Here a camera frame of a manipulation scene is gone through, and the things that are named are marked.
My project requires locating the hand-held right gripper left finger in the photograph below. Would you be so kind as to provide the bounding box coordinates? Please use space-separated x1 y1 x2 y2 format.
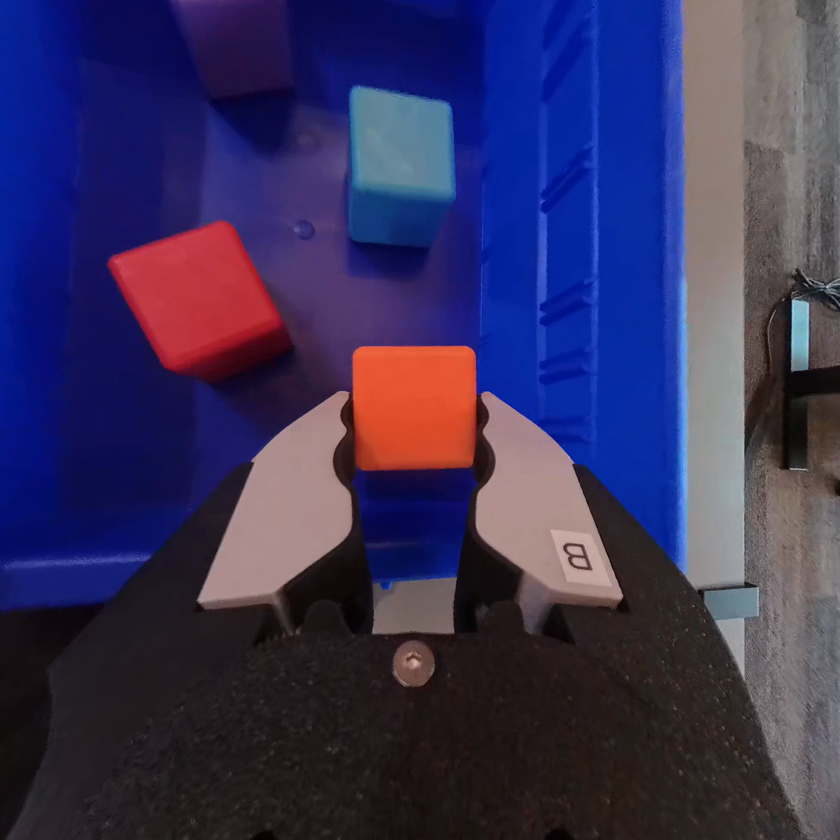
200 390 363 628

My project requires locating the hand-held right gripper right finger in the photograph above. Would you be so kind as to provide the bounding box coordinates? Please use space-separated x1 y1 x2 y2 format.
460 390 624 631

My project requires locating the orange foam cube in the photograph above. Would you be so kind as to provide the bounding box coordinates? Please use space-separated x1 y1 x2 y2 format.
351 346 479 472

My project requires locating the red foam cube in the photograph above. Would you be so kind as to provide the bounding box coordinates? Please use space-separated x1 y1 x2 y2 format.
108 221 294 383

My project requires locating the blue plastic bin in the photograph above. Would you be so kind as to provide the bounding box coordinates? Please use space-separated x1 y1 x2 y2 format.
0 0 689 613

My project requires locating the teal foam cube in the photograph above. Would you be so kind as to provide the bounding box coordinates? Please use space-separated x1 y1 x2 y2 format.
347 86 458 249

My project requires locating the purple foam cube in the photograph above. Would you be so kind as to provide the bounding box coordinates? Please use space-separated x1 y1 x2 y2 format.
171 0 295 101

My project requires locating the small grey metal block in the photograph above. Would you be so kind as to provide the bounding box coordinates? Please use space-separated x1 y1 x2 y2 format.
700 584 762 622

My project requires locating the dark rectangular object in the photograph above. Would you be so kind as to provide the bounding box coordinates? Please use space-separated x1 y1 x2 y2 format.
784 296 840 473

